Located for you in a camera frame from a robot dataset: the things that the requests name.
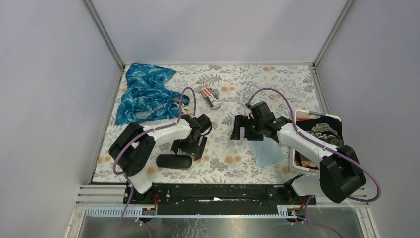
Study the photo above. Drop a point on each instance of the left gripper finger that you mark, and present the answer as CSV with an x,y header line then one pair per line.
x,y
178,147
199,148

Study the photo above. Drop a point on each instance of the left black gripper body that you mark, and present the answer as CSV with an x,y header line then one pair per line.
x,y
190,141

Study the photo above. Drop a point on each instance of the large light blue cloth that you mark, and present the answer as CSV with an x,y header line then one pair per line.
x,y
266,152

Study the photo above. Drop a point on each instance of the white storage bin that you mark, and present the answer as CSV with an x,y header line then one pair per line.
x,y
298,162

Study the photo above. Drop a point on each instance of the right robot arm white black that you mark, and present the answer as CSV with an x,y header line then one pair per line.
x,y
339,173

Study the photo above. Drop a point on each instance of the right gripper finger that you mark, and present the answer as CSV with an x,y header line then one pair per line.
x,y
240,127
251,135

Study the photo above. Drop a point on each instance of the flag pattern glasses case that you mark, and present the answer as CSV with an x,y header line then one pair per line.
x,y
211,98

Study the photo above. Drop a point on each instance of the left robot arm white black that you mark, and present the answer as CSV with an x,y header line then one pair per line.
x,y
132,149

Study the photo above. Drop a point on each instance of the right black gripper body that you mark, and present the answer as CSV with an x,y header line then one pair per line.
x,y
255,125

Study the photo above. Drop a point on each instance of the black glasses case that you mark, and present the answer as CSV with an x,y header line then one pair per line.
x,y
174,161

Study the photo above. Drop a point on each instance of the blue patterned fabric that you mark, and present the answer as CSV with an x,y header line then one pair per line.
x,y
146,98

